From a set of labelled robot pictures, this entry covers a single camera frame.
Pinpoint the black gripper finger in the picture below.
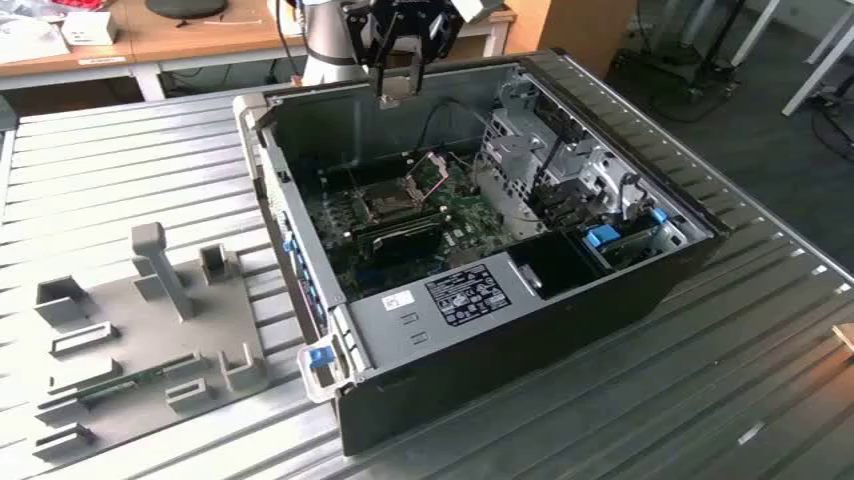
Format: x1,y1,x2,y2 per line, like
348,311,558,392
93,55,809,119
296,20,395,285
368,13,406,99
411,46,432,97

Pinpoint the CPU with silver top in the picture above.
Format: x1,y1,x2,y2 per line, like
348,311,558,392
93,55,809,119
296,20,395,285
376,74,420,110

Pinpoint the metal socket cover frame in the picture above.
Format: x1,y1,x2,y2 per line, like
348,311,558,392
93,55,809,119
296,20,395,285
403,152,450,201

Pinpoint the CPU socket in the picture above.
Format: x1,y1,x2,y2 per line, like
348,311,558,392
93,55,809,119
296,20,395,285
351,177,428,225

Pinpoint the silver metal drive cage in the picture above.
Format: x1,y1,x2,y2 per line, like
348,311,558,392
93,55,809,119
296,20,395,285
476,69,606,234

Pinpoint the wooden cabinet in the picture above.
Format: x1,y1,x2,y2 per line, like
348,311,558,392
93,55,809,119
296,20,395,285
536,0,637,81

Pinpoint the wooden desk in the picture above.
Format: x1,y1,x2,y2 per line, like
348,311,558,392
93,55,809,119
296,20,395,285
0,0,519,101

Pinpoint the green motherboard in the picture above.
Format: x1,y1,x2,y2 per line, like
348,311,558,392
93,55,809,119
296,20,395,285
303,149,519,304

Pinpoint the green RAM stick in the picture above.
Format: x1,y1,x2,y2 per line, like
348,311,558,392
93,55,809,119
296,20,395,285
77,364,172,401
347,212,447,242

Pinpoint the black round object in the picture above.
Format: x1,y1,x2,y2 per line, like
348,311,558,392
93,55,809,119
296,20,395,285
143,0,230,19

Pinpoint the black wheeled stand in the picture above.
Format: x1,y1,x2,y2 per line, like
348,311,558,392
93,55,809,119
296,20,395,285
613,0,746,101

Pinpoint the hard disk in blue carrier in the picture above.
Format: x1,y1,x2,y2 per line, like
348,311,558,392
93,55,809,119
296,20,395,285
581,224,659,271

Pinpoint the white cardboard box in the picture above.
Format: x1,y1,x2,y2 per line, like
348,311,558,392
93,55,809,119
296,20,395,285
60,10,120,47

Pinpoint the grey power supply unit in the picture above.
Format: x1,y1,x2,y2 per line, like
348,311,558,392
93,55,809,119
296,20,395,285
344,249,539,382

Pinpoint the grey parts rack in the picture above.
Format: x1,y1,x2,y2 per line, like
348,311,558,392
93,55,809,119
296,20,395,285
29,222,274,464

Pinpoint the open black PC case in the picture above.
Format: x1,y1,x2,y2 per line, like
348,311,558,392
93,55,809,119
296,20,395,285
231,48,733,457

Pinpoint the black cable with orange plug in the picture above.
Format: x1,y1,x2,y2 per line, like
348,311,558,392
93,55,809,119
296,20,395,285
271,0,310,87

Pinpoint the white desk frame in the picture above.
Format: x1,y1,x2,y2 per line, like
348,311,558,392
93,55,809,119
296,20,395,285
779,0,854,117

